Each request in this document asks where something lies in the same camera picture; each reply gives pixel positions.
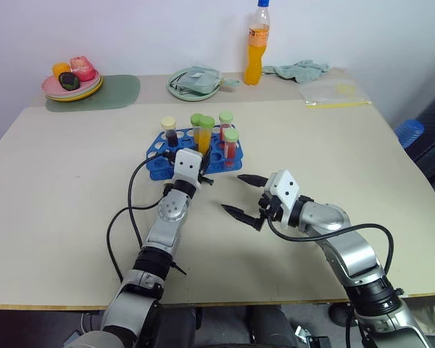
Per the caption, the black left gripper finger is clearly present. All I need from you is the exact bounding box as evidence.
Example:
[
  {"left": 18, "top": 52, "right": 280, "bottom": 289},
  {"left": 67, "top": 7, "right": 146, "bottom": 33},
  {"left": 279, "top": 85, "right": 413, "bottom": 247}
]
[{"left": 200, "top": 146, "right": 213, "bottom": 175}]

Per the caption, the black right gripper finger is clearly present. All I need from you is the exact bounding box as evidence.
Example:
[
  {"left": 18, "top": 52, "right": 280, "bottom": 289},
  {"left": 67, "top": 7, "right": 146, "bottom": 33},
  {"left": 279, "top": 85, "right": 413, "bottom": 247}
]
[
  {"left": 220, "top": 204, "right": 267, "bottom": 233},
  {"left": 236, "top": 174, "right": 269, "bottom": 189}
]

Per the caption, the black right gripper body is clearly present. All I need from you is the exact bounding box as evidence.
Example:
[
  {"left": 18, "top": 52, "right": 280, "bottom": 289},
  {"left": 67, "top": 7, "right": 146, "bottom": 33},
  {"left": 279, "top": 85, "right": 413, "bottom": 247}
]
[{"left": 257, "top": 192, "right": 285, "bottom": 221}]

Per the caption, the yellow tube with lime cap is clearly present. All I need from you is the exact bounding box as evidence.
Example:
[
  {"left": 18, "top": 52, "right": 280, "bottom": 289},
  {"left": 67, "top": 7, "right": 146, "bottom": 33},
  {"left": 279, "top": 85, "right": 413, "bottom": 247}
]
[{"left": 196, "top": 115, "right": 215, "bottom": 155}]

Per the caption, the blue test tube rack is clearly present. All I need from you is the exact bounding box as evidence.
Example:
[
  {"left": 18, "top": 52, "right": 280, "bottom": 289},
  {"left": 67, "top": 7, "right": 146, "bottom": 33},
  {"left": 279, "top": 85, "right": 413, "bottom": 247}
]
[{"left": 144, "top": 124, "right": 247, "bottom": 181}]

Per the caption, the red tube with green cap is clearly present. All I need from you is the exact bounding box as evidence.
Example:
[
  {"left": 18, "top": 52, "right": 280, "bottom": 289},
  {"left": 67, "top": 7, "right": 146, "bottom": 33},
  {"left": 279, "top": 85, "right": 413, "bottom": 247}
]
[
  {"left": 223, "top": 129, "right": 240, "bottom": 170},
  {"left": 217, "top": 110, "right": 234, "bottom": 141}
]

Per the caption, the yellow tube with green cap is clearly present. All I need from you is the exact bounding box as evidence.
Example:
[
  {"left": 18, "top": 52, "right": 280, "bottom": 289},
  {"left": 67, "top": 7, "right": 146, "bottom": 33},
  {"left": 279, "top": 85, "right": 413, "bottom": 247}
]
[{"left": 189, "top": 113, "right": 205, "bottom": 145}]

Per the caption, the brown tube with cream cap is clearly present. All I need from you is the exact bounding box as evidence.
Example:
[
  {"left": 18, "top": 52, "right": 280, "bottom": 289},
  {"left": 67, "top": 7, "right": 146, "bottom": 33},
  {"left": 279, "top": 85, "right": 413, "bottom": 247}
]
[{"left": 160, "top": 116, "right": 180, "bottom": 148}]

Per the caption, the pale green pouch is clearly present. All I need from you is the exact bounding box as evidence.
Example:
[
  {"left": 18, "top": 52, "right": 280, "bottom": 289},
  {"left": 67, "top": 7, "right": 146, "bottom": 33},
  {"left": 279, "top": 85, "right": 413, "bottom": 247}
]
[{"left": 174, "top": 65, "right": 224, "bottom": 96}]

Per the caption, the green placemat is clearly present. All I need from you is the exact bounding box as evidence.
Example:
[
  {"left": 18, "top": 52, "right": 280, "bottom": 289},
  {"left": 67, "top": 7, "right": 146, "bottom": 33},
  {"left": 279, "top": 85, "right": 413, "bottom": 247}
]
[{"left": 45, "top": 74, "right": 141, "bottom": 113}]

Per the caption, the clear zip bag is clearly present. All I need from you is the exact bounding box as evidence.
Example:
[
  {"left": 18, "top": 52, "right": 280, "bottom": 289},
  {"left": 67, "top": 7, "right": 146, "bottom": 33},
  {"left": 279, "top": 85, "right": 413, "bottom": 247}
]
[{"left": 297, "top": 80, "right": 374, "bottom": 109}]

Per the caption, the dark rounded shape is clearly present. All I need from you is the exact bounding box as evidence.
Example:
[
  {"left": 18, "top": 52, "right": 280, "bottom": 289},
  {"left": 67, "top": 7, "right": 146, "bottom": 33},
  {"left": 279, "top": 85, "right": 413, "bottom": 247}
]
[
  {"left": 150, "top": 304, "right": 204, "bottom": 348},
  {"left": 245, "top": 304, "right": 301, "bottom": 348}
]

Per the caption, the orange drink plastic bottle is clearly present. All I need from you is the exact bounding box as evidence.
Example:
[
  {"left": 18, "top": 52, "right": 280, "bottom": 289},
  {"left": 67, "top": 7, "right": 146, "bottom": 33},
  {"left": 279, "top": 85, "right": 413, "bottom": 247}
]
[{"left": 243, "top": 0, "right": 270, "bottom": 87}]

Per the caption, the crumpled green cloth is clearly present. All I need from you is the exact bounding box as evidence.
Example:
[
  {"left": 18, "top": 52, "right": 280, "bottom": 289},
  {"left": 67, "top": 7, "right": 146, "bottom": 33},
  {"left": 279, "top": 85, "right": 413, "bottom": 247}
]
[{"left": 262, "top": 59, "right": 331, "bottom": 84}]

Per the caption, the small black round shape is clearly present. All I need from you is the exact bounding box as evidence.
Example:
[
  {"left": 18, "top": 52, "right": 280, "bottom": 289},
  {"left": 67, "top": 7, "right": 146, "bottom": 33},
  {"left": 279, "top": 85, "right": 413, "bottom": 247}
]
[{"left": 328, "top": 303, "right": 355, "bottom": 326}]

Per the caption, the yellow plate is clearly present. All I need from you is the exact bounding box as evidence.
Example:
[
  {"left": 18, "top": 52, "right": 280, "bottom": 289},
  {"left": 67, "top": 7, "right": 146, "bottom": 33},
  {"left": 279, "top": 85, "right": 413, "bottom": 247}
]
[{"left": 46, "top": 75, "right": 105, "bottom": 103}]

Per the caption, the pink toy food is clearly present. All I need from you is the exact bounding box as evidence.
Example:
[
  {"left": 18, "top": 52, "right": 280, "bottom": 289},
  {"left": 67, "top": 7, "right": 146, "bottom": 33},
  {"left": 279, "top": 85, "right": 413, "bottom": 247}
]
[{"left": 70, "top": 55, "right": 96, "bottom": 82}]

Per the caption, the blue ribbed cylinder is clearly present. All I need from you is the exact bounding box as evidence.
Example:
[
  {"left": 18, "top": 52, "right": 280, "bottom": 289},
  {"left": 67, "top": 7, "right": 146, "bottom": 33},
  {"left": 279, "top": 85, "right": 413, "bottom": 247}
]
[{"left": 396, "top": 119, "right": 426, "bottom": 149}]

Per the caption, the dark toy food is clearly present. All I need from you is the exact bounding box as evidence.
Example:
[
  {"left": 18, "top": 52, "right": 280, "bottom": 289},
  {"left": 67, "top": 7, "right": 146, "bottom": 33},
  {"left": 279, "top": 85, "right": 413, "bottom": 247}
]
[{"left": 58, "top": 72, "right": 81, "bottom": 91}]

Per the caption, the pink plate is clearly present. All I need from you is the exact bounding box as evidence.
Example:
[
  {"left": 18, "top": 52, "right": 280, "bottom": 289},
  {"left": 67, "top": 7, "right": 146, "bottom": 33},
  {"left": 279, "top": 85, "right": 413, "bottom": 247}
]
[{"left": 41, "top": 70, "right": 102, "bottom": 98}]

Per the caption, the orange toy food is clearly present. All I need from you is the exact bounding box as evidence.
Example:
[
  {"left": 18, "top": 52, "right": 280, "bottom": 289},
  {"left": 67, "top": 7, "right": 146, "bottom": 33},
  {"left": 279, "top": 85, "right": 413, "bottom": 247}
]
[{"left": 51, "top": 62, "right": 72, "bottom": 78}]

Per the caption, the black object beside table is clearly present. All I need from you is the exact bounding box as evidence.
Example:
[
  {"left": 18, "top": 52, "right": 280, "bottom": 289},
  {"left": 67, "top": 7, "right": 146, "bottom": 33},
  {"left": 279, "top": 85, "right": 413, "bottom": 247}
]
[{"left": 407, "top": 84, "right": 435, "bottom": 204}]

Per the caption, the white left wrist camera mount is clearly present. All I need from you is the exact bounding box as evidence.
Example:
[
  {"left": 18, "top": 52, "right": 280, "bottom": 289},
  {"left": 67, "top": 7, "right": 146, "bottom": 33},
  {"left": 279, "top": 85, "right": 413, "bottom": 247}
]
[{"left": 172, "top": 148, "right": 204, "bottom": 190}]

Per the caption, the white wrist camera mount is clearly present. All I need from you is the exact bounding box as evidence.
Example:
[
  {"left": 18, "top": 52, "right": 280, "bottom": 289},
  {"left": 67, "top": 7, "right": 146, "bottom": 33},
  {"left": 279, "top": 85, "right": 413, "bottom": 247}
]
[
  {"left": 262, "top": 169, "right": 301, "bottom": 230},
  {"left": 172, "top": 148, "right": 204, "bottom": 190}
]

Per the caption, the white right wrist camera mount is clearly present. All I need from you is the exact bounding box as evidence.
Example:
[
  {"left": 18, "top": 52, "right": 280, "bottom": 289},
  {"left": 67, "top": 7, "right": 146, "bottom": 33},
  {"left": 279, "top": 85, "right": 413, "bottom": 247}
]
[{"left": 262, "top": 169, "right": 301, "bottom": 230}]

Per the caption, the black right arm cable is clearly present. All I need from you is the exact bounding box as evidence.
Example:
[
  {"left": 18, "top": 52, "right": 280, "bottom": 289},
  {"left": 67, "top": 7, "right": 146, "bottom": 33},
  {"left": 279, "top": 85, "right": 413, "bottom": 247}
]
[{"left": 266, "top": 213, "right": 396, "bottom": 277}]

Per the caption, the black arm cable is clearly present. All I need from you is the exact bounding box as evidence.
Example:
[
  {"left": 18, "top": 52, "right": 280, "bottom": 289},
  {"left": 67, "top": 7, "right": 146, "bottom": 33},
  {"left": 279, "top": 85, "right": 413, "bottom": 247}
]
[
  {"left": 266, "top": 213, "right": 396, "bottom": 277},
  {"left": 106, "top": 148, "right": 175, "bottom": 284}
]

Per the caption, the pale green plate with handle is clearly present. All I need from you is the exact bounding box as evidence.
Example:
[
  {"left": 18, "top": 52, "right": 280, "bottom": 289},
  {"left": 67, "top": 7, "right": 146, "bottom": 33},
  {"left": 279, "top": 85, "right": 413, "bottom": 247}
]
[{"left": 166, "top": 66, "right": 241, "bottom": 102}]

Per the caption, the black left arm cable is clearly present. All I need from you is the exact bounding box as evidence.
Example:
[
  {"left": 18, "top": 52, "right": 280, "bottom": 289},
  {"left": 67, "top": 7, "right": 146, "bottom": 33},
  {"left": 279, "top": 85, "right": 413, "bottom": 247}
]
[{"left": 106, "top": 148, "right": 175, "bottom": 284}]

